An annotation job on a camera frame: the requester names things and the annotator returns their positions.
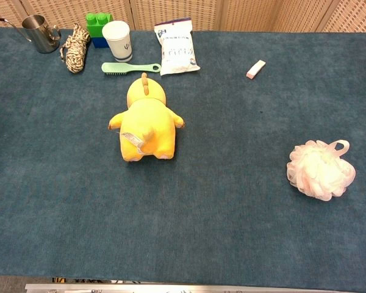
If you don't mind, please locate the aluminium frame rail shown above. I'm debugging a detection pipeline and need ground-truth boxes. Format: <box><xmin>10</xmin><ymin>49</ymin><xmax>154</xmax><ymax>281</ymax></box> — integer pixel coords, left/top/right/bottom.
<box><xmin>24</xmin><ymin>283</ymin><xmax>366</xmax><ymax>293</ymax></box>

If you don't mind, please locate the pale pink bath loofah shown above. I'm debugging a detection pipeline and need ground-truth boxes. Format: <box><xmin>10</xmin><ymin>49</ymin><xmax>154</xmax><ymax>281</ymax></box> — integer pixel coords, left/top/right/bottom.
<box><xmin>285</xmin><ymin>139</ymin><xmax>357</xmax><ymax>202</ymax></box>

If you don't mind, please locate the yellow plush toy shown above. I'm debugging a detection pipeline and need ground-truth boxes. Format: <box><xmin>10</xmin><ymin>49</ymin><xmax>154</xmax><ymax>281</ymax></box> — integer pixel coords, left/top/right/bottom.
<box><xmin>107</xmin><ymin>72</ymin><xmax>186</xmax><ymax>163</ymax></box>

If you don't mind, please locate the green blue block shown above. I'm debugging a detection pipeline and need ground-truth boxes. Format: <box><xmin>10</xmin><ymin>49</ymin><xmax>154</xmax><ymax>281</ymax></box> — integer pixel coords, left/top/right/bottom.
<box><xmin>92</xmin><ymin>36</ymin><xmax>111</xmax><ymax>49</ymax></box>

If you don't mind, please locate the mint green brush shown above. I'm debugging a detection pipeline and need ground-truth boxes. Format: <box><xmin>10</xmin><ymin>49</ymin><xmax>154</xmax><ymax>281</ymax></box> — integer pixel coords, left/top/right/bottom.
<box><xmin>101</xmin><ymin>62</ymin><xmax>162</xmax><ymax>75</ymax></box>

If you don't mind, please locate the woven rattan folding screen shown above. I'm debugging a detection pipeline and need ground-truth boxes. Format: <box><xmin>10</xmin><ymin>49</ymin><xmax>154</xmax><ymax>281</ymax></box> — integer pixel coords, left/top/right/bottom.
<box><xmin>0</xmin><ymin>0</ymin><xmax>366</xmax><ymax>33</ymax></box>

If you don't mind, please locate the pink white eraser block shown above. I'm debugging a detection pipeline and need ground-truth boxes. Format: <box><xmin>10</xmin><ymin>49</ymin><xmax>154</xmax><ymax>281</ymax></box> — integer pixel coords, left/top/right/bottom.
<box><xmin>246</xmin><ymin>60</ymin><xmax>267</xmax><ymax>80</ymax></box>

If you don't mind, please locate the coiled brown white rope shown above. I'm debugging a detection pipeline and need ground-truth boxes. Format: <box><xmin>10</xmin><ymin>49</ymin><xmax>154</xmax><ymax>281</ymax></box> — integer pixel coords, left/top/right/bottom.
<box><xmin>59</xmin><ymin>23</ymin><xmax>92</xmax><ymax>74</ymax></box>

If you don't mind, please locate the steel spouted pitcher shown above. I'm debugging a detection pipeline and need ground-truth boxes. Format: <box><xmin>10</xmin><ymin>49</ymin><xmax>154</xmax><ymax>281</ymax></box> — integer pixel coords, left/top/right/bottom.
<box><xmin>0</xmin><ymin>15</ymin><xmax>62</xmax><ymax>54</ymax></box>

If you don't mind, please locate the white paper cup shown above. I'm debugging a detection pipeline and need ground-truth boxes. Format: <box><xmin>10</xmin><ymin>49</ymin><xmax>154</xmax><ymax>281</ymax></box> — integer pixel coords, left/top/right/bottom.
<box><xmin>101</xmin><ymin>20</ymin><xmax>133</xmax><ymax>63</ymax></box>

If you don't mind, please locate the green plastic building block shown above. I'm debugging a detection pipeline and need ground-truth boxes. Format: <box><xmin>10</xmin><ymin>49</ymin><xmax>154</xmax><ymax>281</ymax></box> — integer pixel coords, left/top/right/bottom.
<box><xmin>85</xmin><ymin>12</ymin><xmax>114</xmax><ymax>38</ymax></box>

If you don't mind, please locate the white plastic packet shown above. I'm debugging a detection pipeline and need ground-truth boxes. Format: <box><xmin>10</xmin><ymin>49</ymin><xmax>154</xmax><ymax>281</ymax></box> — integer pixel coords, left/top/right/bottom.
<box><xmin>154</xmin><ymin>17</ymin><xmax>201</xmax><ymax>76</ymax></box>

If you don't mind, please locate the blue felt table cloth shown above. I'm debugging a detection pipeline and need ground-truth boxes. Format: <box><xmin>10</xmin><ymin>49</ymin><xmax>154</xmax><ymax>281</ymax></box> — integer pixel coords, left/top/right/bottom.
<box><xmin>0</xmin><ymin>26</ymin><xmax>366</xmax><ymax>289</ymax></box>

